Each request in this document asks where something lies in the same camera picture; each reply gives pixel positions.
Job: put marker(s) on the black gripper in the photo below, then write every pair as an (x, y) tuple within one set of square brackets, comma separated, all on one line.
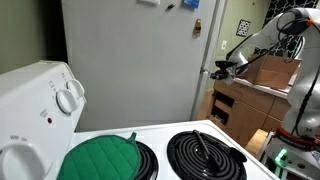
[(224, 71)]

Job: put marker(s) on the white fridge door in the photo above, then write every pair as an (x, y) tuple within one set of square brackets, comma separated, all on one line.
[(201, 88)]

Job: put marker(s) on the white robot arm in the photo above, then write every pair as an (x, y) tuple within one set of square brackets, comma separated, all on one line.
[(295, 33)]

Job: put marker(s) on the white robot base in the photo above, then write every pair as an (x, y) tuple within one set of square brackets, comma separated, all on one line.
[(303, 163)]

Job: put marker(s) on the bottle shaped fridge magnet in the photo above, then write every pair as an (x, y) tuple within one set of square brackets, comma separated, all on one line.
[(197, 28)]

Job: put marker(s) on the blue fridge magnet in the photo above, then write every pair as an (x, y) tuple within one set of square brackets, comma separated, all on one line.
[(192, 3)]

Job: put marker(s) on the wooden kitchen cabinet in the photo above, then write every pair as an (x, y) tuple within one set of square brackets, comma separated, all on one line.
[(240, 110)]

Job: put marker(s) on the brown cardboard box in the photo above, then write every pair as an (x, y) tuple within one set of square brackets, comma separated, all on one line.
[(271, 71)]

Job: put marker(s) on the wooden block table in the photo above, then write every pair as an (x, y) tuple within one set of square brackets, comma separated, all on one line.
[(255, 144)]

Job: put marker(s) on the white refrigerator body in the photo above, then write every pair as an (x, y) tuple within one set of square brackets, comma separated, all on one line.
[(137, 61)]

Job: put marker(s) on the black coil burner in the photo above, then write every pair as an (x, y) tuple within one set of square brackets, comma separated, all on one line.
[(194, 155), (149, 165)]

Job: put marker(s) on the green quilted pot holder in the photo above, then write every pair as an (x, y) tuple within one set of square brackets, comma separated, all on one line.
[(105, 157)]

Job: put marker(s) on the white stove knob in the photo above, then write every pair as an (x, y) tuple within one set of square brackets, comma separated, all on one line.
[(66, 101), (76, 87), (20, 161)]

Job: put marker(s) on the white electric stove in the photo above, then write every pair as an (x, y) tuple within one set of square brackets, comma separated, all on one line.
[(30, 114)]

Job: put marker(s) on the white wall outlet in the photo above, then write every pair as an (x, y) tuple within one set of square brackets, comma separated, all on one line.
[(223, 45)]

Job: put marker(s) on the patterned wall picture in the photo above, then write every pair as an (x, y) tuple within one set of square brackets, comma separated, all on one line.
[(243, 28)]

